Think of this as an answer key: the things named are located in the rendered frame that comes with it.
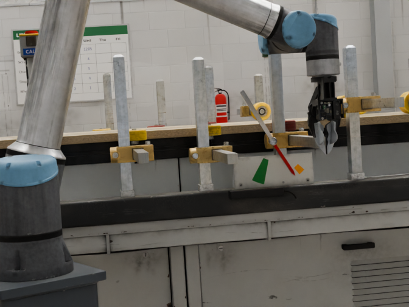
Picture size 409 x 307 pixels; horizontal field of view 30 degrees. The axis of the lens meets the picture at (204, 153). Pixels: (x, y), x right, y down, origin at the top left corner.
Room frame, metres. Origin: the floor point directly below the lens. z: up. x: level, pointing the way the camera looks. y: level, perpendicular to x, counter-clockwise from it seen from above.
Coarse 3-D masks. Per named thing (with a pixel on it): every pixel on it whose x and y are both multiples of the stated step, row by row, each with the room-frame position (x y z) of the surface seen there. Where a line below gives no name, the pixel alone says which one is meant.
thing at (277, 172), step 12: (264, 156) 2.44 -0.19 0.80; (276, 156) 2.44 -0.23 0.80; (288, 156) 2.45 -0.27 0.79; (300, 156) 2.45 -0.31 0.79; (240, 168) 2.43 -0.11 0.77; (252, 168) 2.43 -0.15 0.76; (276, 168) 2.44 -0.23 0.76; (312, 168) 2.46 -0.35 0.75; (240, 180) 2.43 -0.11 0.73; (252, 180) 2.43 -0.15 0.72; (276, 180) 2.44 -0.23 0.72; (288, 180) 2.45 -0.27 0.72; (300, 180) 2.45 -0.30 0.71; (312, 180) 2.46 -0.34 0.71
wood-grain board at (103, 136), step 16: (400, 112) 3.26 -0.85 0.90; (144, 128) 3.24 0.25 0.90; (160, 128) 2.98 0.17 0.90; (176, 128) 2.76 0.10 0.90; (192, 128) 2.59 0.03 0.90; (224, 128) 2.60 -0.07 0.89; (240, 128) 2.61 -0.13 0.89; (256, 128) 2.62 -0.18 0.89; (304, 128) 2.64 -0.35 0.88; (0, 144) 2.50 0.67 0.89; (64, 144) 2.53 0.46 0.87
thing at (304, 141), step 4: (288, 136) 2.45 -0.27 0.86; (292, 136) 2.40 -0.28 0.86; (296, 136) 2.35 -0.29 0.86; (300, 136) 2.31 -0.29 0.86; (304, 136) 2.26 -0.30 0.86; (308, 136) 2.24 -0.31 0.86; (312, 136) 2.22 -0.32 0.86; (292, 140) 2.40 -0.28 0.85; (296, 140) 2.35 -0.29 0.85; (300, 140) 2.31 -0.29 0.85; (304, 140) 2.26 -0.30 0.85; (308, 140) 2.22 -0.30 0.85; (312, 140) 2.18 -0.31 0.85; (324, 140) 2.16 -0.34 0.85; (292, 144) 2.41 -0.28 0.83; (296, 144) 2.35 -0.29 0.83; (300, 144) 2.31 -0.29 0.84; (304, 144) 2.26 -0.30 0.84; (308, 144) 2.23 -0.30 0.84; (312, 144) 2.18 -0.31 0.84; (316, 144) 2.15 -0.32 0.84
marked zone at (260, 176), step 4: (264, 160) 2.44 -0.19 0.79; (260, 164) 2.43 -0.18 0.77; (264, 164) 2.44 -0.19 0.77; (260, 168) 2.43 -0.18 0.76; (264, 168) 2.44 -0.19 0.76; (256, 172) 2.43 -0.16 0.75; (260, 172) 2.43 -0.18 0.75; (264, 172) 2.44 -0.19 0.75; (256, 176) 2.43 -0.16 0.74; (260, 176) 2.43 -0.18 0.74; (264, 176) 2.44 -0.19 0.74; (256, 180) 2.43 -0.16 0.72; (260, 180) 2.43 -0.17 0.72; (264, 180) 2.44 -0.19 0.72
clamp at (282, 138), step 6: (288, 132) 2.45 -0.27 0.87; (294, 132) 2.45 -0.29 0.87; (300, 132) 2.45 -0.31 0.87; (306, 132) 2.46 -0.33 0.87; (264, 138) 2.48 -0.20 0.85; (276, 138) 2.44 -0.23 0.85; (282, 138) 2.44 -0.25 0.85; (288, 138) 2.45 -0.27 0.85; (276, 144) 2.44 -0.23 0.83; (282, 144) 2.44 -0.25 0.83; (288, 144) 2.45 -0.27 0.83
